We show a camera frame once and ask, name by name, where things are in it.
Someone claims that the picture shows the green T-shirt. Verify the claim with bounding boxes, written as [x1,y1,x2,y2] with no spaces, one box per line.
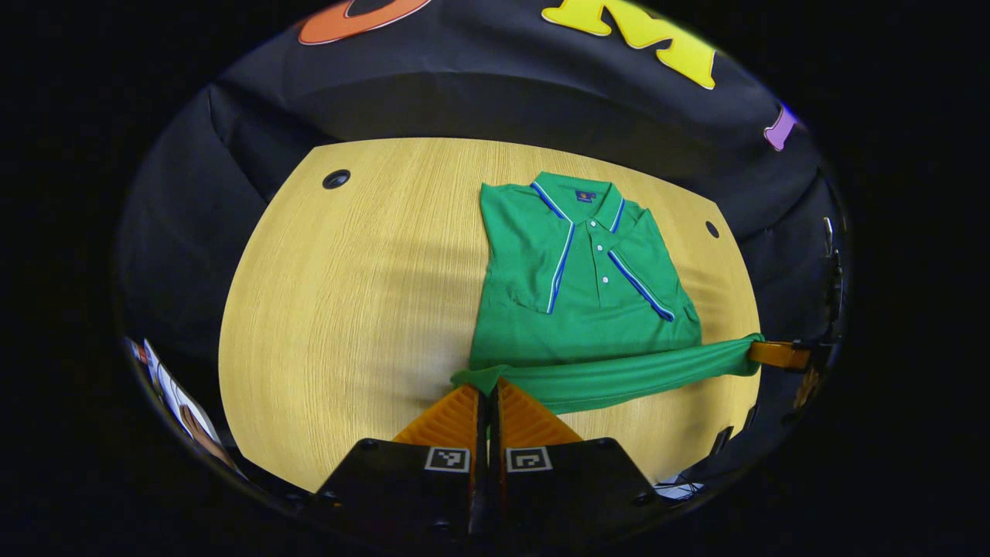
[451,171,766,415]

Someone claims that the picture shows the black backdrop cloth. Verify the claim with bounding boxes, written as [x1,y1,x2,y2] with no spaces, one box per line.
[116,0,852,496]

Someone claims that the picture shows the printed papers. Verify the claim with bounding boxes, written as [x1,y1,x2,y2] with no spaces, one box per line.
[126,337,242,474]

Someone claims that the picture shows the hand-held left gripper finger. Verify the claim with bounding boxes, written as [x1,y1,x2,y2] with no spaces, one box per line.
[491,377,669,544]
[308,383,490,544]

